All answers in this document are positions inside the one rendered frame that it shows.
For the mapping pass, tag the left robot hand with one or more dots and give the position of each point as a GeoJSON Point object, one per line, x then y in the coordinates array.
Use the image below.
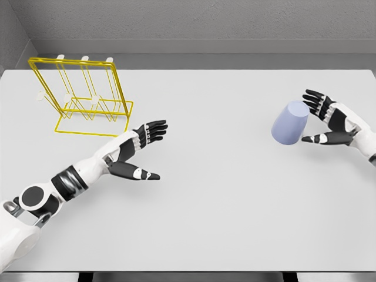
{"type": "Point", "coordinates": [126, 149]}

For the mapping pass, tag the lavender cup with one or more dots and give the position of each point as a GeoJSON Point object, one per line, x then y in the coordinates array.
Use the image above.
{"type": "Point", "coordinates": [289, 123]}

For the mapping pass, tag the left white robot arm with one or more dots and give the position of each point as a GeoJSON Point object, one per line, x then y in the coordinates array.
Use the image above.
{"type": "Point", "coordinates": [44, 199]}

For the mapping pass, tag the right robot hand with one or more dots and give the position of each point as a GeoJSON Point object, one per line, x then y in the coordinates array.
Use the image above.
{"type": "Point", "coordinates": [337, 119]}

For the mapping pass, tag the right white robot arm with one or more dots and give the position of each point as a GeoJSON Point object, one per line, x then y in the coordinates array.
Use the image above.
{"type": "Point", "coordinates": [365, 141]}

